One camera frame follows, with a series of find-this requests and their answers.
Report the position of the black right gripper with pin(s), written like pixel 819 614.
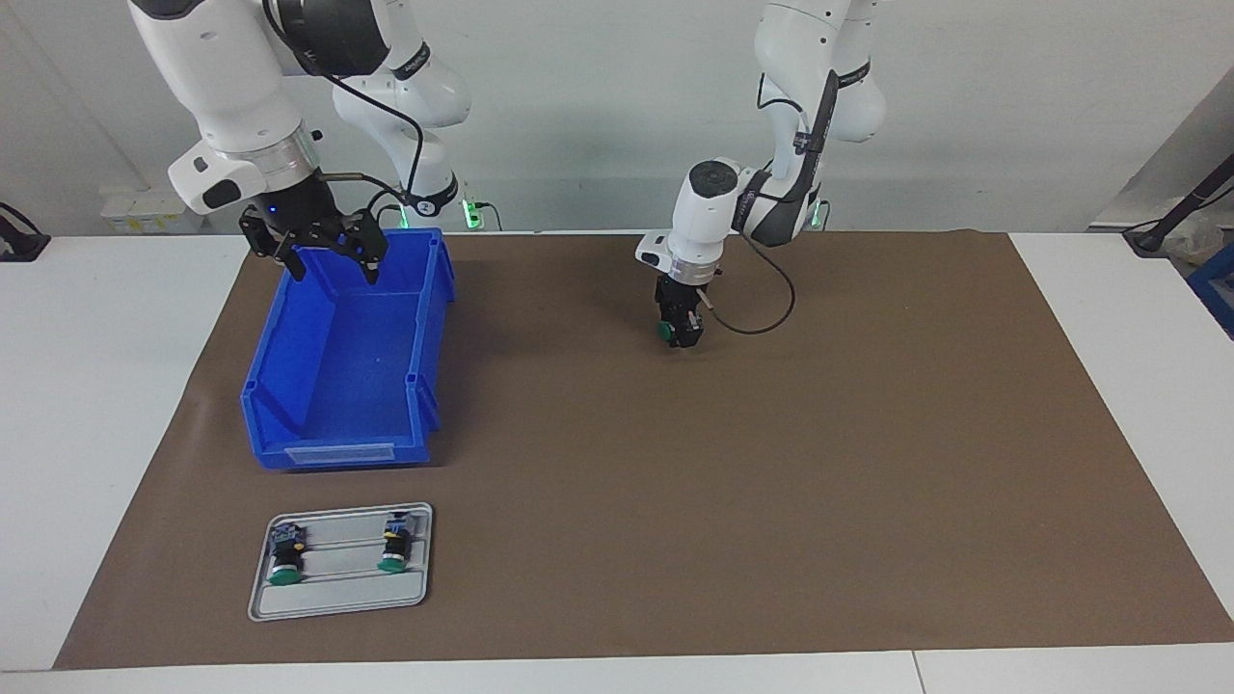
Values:
pixel 294 212

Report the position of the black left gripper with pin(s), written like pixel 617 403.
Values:
pixel 680 294

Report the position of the green push button switch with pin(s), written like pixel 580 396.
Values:
pixel 285 554
pixel 665 332
pixel 394 545

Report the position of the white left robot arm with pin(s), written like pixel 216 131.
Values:
pixel 800 58

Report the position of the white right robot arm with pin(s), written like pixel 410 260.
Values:
pixel 231 77

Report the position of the blue plastic storage bin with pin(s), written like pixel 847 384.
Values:
pixel 347 366

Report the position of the brown table mat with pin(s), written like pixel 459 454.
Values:
pixel 675 501

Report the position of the grey metal tray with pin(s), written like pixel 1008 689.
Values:
pixel 337 598

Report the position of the black stand pole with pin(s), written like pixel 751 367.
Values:
pixel 1191 202

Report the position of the clear plastic bag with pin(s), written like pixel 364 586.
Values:
pixel 1200 236

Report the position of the blue crate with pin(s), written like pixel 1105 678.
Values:
pixel 1217 284

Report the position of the white wall socket box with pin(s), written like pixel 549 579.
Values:
pixel 154 210

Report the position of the black clamp mount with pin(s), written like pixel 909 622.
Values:
pixel 19 241

